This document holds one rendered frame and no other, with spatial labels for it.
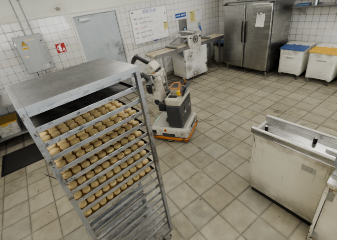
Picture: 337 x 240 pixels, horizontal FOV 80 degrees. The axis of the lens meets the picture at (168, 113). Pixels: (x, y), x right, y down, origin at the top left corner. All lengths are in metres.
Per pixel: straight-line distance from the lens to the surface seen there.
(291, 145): 2.10
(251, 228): 2.52
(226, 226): 2.50
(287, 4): 6.00
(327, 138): 2.30
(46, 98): 1.09
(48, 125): 1.15
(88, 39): 5.38
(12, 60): 5.22
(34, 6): 5.19
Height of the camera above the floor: 2.15
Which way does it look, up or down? 30 degrees down
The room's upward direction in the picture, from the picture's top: 9 degrees counter-clockwise
